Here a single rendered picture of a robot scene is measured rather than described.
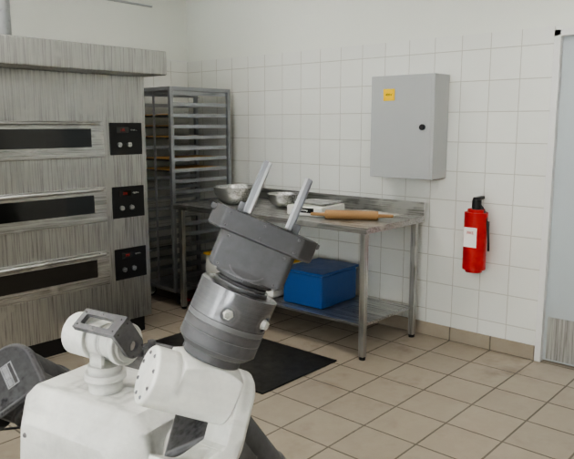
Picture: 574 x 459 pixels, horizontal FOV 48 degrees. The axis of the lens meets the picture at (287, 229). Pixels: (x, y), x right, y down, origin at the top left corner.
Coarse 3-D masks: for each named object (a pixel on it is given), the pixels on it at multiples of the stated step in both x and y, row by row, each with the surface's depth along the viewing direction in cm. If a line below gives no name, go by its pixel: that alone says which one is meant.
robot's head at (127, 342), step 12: (84, 312) 97; (96, 312) 96; (84, 324) 95; (120, 324) 93; (132, 324) 94; (108, 336) 92; (120, 336) 92; (132, 336) 94; (120, 348) 93; (132, 348) 96; (120, 360) 94; (132, 360) 96
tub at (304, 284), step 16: (304, 272) 458; (320, 272) 455; (336, 272) 462; (352, 272) 479; (288, 288) 471; (304, 288) 461; (320, 288) 453; (336, 288) 465; (352, 288) 481; (304, 304) 464; (320, 304) 454
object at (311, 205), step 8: (312, 200) 473; (320, 200) 473; (328, 200) 473; (336, 200) 473; (288, 208) 465; (304, 208) 456; (312, 208) 453; (320, 208) 449; (328, 208) 455; (336, 208) 465; (312, 216) 455; (320, 216) 450
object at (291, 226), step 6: (306, 180) 70; (312, 180) 70; (306, 186) 70; (300, 192) 70; (306, 192) 70; (300, 198) 70; (294, 204) 70; (300, 204) 70; (294, 210) 70; (300, 210) 70; (294, 216) 70; (288, 222) 69; (294, 222) 70; (288, 228) 70; (294, 228) 70; (300, 228) 70
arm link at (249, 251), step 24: (216, 216) 69; (240, 216) 68; (216, 240) 69; (240, 240) 69; (264, 240) 68; (288, 240) 68; (312, 240) 72; (216, 264) 69; (240, 264) 69; (264, 264) 69; (288, 264) 69; (216, 288) 68; (240, 288) 68; (264, 288) 69; (192, 312) 69; (216, 312) 67; (240, 312) 67; (264, 312) 69
